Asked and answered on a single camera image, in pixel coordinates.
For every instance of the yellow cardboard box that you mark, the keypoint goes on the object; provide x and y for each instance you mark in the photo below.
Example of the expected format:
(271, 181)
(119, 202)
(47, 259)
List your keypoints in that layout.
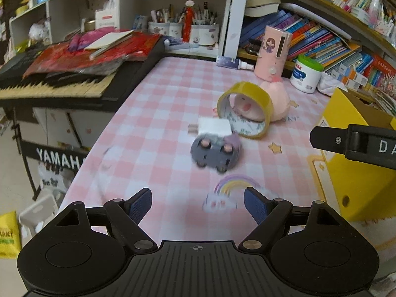
(362, 185)

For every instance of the white shelf unit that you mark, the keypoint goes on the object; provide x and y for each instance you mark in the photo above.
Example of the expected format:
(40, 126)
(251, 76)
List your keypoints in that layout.
(136, 3)

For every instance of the yellow plastic bag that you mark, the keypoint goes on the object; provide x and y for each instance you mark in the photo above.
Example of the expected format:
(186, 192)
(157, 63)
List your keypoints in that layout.
(8, 238)

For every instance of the wooden bookshelf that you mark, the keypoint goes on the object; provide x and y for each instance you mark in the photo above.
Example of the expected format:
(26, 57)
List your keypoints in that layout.
(236, 21)

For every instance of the white card box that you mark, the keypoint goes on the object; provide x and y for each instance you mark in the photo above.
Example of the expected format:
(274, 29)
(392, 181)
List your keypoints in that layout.
(106, 20)

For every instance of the small metal tin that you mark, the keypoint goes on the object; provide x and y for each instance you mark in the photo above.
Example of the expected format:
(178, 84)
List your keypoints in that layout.
(89, 25)

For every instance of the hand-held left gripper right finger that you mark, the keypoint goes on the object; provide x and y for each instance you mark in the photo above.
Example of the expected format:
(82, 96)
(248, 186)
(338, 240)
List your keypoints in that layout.
(256, 204)

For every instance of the yellow tape roll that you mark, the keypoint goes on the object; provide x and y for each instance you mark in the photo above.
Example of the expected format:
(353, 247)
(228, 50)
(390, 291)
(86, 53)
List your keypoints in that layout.
(252, 94)

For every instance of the pink cartoon humidifier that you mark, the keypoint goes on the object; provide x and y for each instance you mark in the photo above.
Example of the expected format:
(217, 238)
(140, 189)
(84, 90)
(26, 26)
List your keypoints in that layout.
(272, 52)

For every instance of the pink white bottle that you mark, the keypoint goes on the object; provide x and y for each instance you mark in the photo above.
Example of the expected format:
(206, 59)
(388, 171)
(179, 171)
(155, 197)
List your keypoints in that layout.
(374, 9)

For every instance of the pink plush pig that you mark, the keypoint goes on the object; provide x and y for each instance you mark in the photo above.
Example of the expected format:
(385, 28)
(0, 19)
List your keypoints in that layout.
(280, 105)

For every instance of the black piano keyboard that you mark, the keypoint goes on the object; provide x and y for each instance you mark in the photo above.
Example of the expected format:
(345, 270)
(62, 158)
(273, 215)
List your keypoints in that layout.
(62, 91)

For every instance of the black binder clip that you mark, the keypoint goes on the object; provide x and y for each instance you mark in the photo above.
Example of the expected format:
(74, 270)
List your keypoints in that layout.
(254, 48)

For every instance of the white plastic stool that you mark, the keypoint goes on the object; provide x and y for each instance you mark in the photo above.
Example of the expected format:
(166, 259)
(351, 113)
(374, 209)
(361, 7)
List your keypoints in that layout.
(40, 216)

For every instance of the pale blue plastic case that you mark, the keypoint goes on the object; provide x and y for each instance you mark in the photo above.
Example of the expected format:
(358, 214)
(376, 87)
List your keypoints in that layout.
(181, 45)

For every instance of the cream notebook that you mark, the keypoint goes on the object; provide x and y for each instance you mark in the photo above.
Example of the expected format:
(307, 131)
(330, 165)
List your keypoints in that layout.
(108, 39)

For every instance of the red tassel ornament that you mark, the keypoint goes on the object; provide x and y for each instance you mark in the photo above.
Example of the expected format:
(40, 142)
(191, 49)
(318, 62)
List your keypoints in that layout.
(188, 21)

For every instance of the white charger plug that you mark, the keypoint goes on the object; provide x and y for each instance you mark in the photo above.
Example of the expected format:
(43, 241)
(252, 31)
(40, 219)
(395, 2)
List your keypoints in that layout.
(213, 125)

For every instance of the pile of small medicine boxes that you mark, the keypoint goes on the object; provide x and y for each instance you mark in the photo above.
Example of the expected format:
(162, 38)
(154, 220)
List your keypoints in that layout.
(351, 75)

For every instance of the white pencil containers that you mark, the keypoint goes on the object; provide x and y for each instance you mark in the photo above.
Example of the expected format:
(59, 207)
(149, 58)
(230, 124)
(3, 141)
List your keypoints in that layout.
(386, 24)

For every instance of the grey toy car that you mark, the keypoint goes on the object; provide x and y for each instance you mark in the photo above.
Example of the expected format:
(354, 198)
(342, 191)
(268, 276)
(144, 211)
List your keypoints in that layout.
(213, 154)

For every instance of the low row of books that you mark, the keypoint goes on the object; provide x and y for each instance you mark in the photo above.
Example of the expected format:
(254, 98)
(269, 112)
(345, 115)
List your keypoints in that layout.
(312, 41)

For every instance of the white crumpled tissue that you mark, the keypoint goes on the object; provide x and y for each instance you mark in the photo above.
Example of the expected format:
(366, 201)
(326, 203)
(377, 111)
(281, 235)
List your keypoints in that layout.
(331, 83)

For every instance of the white jar green lid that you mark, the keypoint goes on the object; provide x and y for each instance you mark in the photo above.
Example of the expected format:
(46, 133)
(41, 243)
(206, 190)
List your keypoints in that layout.
(304, 75)

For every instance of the black keyboard stand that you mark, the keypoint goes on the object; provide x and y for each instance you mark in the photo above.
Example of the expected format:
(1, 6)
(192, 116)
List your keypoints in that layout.
(52, 157)

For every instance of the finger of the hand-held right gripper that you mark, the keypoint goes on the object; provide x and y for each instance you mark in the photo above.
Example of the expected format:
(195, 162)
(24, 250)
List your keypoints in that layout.
(328, 139)

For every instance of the stack of papers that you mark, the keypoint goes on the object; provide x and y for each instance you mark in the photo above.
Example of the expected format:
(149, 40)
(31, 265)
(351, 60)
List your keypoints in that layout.
(385, 102)

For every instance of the clear spray bottle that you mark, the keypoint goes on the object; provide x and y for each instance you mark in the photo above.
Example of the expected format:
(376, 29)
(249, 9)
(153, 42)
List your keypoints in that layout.
(229, 62)

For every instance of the magenta plastic bag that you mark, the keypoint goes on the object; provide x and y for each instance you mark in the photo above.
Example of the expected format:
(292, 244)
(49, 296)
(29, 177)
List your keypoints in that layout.
(83, 38)

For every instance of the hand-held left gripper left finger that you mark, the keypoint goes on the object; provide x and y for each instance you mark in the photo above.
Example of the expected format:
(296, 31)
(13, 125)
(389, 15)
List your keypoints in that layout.
(140, 204)

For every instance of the pink checked tablecloth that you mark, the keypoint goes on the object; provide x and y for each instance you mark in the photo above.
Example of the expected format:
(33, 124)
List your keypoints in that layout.
(161, 123)

